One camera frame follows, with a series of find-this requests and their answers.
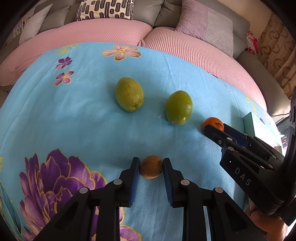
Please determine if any pink floral cloth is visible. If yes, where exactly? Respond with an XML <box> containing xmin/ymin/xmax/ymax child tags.
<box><xmin>245</xmin><ymin>30</ymin><xmax>259</xmax><ymax>56</ymax></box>

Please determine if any lilac grey pillow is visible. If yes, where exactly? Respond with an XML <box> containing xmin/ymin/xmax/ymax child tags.
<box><xmin>176</xmin><ymin>1</ymin><xmax>234</xmax><ymax>57</ymax></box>

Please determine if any blue floral tablecloth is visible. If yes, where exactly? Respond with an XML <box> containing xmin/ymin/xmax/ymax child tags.
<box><xmin>0</xmin><ymin>42</ymin><xmax>283</xmax><ymax>241</ymax></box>

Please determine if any white wire rack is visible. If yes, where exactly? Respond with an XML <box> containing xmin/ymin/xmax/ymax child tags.
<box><xmin>6</xmin><ymin>16</ymin><xmax>30</xmax><ymax>44</ymax></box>

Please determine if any teal white tray box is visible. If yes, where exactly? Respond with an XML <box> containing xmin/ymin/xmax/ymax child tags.
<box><xmin>243</xmin><ymin>112</ymin><xmax>282</xmax><ymax>153</ymax></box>

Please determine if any brown patterned curtain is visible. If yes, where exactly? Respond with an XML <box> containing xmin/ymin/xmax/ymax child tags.
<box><xmin>257</xmin><ymin>13</ymin><xmax>296</xmax><ymax>98</ymax></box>

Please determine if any left green jujube fruit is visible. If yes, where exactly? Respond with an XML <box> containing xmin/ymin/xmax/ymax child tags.
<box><xmin>115</xmin><ymin>77</ymin><xmax>144</xmax><ymax>112</ymax></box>

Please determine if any light grey pillow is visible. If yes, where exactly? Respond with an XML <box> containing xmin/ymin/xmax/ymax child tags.
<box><xmin>18</xmin><ymin>4</ymin><xmax>53</xmax><ymax>45</ymax></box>

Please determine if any grey leather sofa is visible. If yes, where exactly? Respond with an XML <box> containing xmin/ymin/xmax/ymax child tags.
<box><xmin>1</xmin><ymin>1</ymin><xmax>295</xmax><ymax>118</ymax></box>

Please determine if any black white patterned pillow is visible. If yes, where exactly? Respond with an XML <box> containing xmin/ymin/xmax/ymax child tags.
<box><xmin>76</xmin><ymin>0</ymin><xmax>134</xmax><ymax>21</ymax></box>

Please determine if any person's right hand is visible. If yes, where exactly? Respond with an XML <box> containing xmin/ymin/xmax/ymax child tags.
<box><xmin>245</xmin><ymin>199</ymin><xmax>288</xmax><ymax>241</ymax></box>

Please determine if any right green jujube fruit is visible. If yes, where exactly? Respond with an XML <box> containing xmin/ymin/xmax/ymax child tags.
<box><xmin>165</xmin><ymin>90</ymin><xmax>193</xmax><ymax>126</ymax></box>

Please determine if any small orange tangerine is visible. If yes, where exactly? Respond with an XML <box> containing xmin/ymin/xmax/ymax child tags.
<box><xmin>202</xmin><ymin>117</ymin><xmax>224</xmax><ymax>132</ymax></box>

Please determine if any green jujube fruit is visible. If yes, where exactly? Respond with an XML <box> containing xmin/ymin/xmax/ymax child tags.
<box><xmin>115</xmin><ymin>77</ymin><xmax>144</xmax><ymax>112</ymax></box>
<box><xmin>165</xmin><ymin>90</ymin><xmax>193</xmax><ymax>126</ymax></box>

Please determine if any pink sofa seat cover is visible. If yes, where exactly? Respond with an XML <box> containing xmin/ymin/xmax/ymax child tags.
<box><xmin>1</xmin><ymin>19</ymin><xmax>267</xmax><ymax>110</ymax></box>

